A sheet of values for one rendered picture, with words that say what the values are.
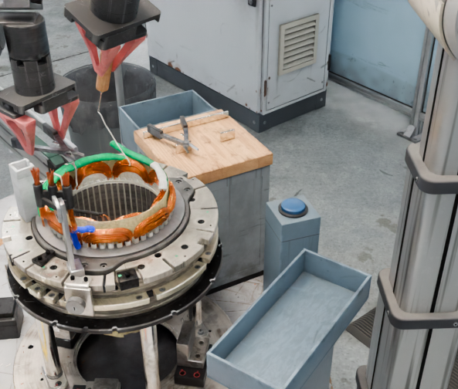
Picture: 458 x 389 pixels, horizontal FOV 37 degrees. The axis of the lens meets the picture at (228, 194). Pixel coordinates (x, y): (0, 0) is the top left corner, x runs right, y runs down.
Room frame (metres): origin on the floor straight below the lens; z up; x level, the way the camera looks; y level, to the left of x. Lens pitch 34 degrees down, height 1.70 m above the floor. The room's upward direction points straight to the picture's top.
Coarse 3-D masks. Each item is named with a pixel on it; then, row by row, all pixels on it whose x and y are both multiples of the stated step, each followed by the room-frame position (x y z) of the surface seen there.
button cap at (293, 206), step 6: (288, 198) 0.96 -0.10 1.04; (294, 198) 0.96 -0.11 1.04; (282, 204) 0.94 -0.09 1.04; (288, 204) 0.94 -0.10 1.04; (294, 204) 0.94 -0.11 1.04; (300, 204) 0.94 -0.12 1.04; (282, 210) 0.93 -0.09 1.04; (288, 210) 0.92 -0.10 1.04; (294, 210) 0.92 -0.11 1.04; (300, 210) 0.92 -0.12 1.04
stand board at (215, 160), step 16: (144, 128) 1.16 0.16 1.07; (192, 128) 1.16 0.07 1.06; (208, 128) 1.16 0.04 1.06; (224, 128) 1.16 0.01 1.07; (240, 128) 1.16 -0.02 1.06; (144, 144) 1.11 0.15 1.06; (160, 144) 1.10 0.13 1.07; (208, 144) 1.10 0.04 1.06; (224, 144) 1.10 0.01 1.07; (240, 144) 1.10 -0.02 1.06; (256, 144) 1.10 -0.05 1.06; (160, 160) 1.05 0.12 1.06; (176, 160) 1.05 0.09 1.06; (192, 160) 1.05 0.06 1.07; (208, 160) 1.05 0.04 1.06; (224, 160) 1.05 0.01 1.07; (240, 160) 1.05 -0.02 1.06; (256, 160) 1.05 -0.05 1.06; (272, 160) 1.07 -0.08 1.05; (192, 176) 0.99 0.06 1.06; (208, 176) 1.01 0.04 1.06; (224, 176) 1.02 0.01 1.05
